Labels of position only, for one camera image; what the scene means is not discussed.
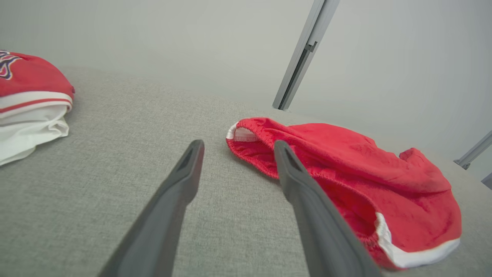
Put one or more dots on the grey metal partition post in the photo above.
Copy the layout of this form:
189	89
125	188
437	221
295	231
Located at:
474	152

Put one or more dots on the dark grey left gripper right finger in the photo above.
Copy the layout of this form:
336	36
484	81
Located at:
326	231

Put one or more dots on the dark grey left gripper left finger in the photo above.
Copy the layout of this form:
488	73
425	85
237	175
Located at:
169	215

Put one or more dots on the red shorts with white trim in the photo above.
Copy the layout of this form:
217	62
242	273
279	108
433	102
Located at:
384	165

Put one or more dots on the red and white jersey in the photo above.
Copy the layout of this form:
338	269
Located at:
30	77

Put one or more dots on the grey partition post with feet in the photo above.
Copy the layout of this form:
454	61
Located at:
303	50

